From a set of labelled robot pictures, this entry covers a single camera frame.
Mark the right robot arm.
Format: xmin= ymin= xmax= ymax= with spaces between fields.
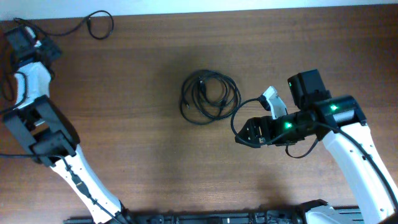
xmin=233 ymin=70 xmax=397 ymax=223

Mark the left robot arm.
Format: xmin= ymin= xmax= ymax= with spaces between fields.
xmin=2 ymin=26 xmax=133 ymax=223

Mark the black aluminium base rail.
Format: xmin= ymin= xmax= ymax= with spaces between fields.
xmin=63 ymin=200 xmax=364 ymax=224

